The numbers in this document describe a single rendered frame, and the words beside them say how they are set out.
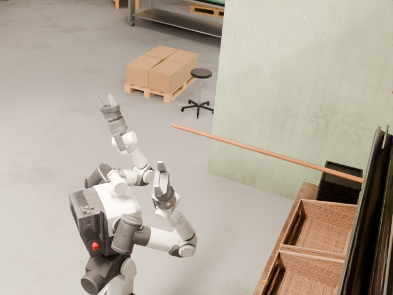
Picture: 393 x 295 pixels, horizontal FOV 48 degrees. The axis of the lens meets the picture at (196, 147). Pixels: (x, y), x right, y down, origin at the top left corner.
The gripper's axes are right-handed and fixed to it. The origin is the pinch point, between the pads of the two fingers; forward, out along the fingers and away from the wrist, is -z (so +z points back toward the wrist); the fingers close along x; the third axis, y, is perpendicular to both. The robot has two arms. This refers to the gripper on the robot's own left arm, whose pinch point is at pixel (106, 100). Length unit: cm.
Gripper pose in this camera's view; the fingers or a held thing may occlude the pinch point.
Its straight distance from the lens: 226.4
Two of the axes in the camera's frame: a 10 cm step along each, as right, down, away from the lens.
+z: 3.2, 8.6, 4.1
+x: 7.8, 0.1, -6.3
